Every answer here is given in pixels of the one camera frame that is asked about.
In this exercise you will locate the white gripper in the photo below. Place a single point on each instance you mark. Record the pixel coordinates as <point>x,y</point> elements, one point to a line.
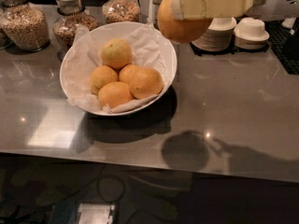
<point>215,1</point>

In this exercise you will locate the white ceramic bowl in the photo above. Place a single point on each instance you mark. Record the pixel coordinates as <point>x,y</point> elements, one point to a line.
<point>169,62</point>

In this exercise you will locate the back green-tinged orange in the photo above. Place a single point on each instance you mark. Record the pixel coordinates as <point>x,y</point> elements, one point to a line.
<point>116,53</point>

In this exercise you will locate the middle hidden orange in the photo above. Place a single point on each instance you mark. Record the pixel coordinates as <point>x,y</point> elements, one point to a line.
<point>126,73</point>

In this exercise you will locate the tall stack paper bowls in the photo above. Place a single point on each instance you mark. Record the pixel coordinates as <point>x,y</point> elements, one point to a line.
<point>218,35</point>

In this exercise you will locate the short stack paper bowls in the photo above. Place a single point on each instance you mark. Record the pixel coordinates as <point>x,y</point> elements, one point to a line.
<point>250,34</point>

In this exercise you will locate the black rubber mat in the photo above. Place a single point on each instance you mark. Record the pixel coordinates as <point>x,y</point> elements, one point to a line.
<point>232,49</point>

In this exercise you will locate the right glass cereal jar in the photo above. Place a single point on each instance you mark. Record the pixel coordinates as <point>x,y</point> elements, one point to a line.
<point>121,10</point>

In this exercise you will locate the middle glass granola jar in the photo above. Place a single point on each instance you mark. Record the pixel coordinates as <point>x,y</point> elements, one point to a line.
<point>72,15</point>

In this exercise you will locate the large glass cereal jar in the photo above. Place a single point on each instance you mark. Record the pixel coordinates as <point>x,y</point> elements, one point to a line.
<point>25,26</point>

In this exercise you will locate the grey device under table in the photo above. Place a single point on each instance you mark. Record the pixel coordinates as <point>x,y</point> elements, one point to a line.
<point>84,213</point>

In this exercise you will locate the white stand frame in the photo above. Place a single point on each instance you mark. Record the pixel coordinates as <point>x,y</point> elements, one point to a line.
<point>146,10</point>

